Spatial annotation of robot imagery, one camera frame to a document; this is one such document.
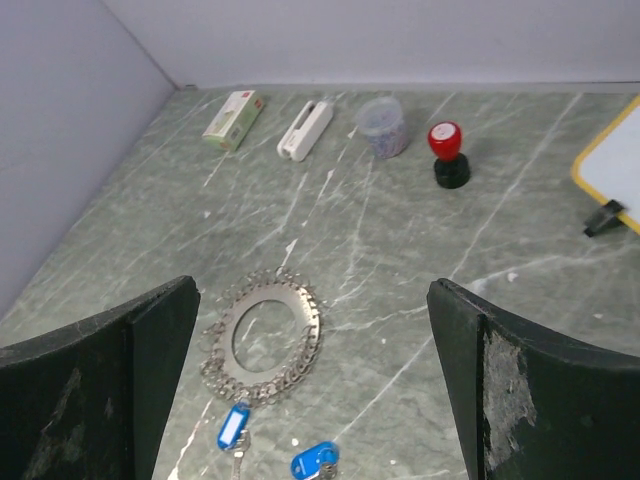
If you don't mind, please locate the clear cup of paperclips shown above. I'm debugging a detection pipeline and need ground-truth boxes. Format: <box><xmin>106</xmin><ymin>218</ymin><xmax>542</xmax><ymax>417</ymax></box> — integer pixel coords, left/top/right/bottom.
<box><xmin>355</xmin><ymin>96</ymin><xmax>409</xmax><ymax>159</ymax></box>

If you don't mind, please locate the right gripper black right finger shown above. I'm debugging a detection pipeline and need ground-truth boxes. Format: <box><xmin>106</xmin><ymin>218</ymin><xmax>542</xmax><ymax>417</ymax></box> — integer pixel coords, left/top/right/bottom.
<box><xmin>427</xmin><ymin>278</ymin><xmax>639</xmax><ymax>479</ymax></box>

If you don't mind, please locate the white stapler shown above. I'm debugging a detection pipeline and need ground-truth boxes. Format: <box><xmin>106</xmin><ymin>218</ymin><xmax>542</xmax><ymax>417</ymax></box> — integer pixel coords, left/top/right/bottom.
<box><xmin>276</xmin><ymin>100</ymin><xmax>333</xmax><ymax>162</ymax></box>

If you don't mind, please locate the yellow framed whiteboard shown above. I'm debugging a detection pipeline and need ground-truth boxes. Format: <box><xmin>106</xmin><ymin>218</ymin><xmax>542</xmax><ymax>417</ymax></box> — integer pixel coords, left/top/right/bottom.
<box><xmin>571</xmin><ymin>98</ymin><xmax>639</xmax><ymax>237</ymax></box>

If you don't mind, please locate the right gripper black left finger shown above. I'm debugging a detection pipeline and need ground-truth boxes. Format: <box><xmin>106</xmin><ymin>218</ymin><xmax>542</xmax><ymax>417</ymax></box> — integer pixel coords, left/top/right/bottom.
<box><xmin>1</xmin><ymin>276</ymin><xmax>200</xmax><ymax>479</ymax></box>

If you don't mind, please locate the green white staple box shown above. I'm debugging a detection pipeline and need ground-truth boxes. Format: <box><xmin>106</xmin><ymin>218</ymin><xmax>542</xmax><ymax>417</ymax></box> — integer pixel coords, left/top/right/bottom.
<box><xmin>202</xmin><ymin>90</ymin><xmax>265</xmax><ymax>152</ymax></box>

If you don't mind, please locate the blue tagged key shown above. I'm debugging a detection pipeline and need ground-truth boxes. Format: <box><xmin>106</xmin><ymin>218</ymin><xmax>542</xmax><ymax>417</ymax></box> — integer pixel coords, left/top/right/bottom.
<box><xmin>290</xmin><ymin>441</ymin><xmax>340</xmax><ymax>480</ymax></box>
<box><xmin>216</xmin><ymin>401</ymin><xmax>251</xmax><ymax>480</ymax></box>

